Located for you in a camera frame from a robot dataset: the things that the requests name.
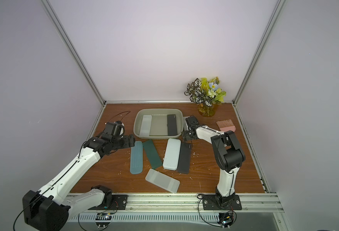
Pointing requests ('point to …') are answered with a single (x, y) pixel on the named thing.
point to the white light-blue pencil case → (172, 153)
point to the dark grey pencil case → (184, 160)
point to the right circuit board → (226, 219)
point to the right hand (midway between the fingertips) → (191, 131)
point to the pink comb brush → (226, 125)
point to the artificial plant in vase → (205, 94)
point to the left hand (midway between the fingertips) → (130, 139)
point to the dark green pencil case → (152, 153)
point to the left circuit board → (103, 219)
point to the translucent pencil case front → (163, 181)
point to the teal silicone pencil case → (136, 159)
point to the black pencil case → (172, 124)
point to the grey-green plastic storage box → (159, 125)
